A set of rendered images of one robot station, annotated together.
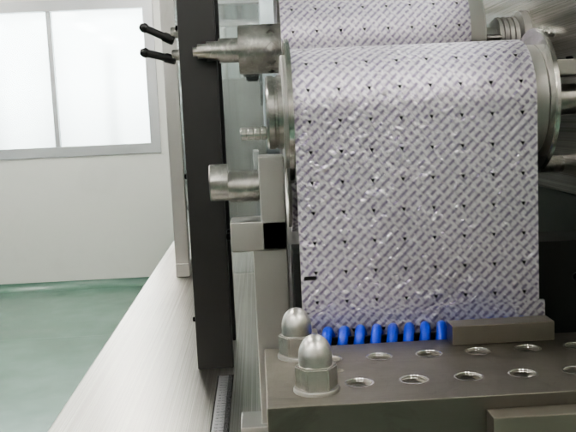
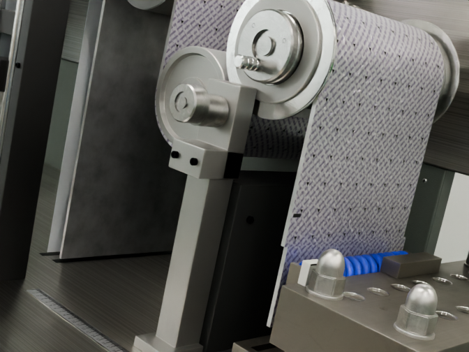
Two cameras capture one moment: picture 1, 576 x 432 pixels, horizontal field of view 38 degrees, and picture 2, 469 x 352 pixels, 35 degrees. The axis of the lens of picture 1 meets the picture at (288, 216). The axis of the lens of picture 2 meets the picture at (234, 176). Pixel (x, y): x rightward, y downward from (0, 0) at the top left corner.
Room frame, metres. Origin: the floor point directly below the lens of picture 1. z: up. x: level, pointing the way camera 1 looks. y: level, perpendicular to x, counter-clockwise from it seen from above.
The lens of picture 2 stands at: (0.32, 0.56, 1.24)
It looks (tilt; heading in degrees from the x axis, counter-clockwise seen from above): 10 degrees down; 315
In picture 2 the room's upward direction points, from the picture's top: 12 degrees clockwise
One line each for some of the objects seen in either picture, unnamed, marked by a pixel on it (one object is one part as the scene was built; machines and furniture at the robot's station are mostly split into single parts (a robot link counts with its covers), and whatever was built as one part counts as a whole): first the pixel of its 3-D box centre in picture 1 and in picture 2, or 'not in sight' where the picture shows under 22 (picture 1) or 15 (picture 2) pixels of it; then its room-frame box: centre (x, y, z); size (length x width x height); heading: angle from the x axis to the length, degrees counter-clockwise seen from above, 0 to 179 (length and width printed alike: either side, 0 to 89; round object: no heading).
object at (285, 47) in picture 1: (288, 111); (278, 48); (0.86, -0.01, 1.25); 0.15 x 0.01 x 0.15; 2
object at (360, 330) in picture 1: (429, 339); (359, 269); (0.78, -0.13, 1.03); 0.21 x 0.04 x 0.03; 92
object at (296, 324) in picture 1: (297, 332); (329, 271); (0.73, 0.00, 1.05); 0.04 x 0.04 x 0.04
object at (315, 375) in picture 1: (315, 362); (419, 307); (0.63, -0.02, 1.05); 0.04 x 0.04 x 0.04
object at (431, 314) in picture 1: (428, 350); (342, 277); (0.80, -0.13, 1.01); 0.23 x 0.01 x 0.09; 92
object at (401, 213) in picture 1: (418, 213); (366, 163); (0.80, -0.13, 1.15); 0.23 x 0.01 x 0.18; 92
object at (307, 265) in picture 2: not in sight; (311, 273); (0.75, -0.01, 1.04); 0.02 x 0.01 x 0.02; 92
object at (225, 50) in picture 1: (215, 51); not in sight; (1.10, 0.08, 1.34); 0.06 x 0.03 x 0.03; 92
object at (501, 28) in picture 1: (498, 39); not in sight; (1.12, -0.29, 1.34); 0.07 x 0.07 x 0.07; 2
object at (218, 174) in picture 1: (219, 183); (188, 103); (0.89, 0.07, 1.18); 0.04 x 0.02 x 0.04; 2
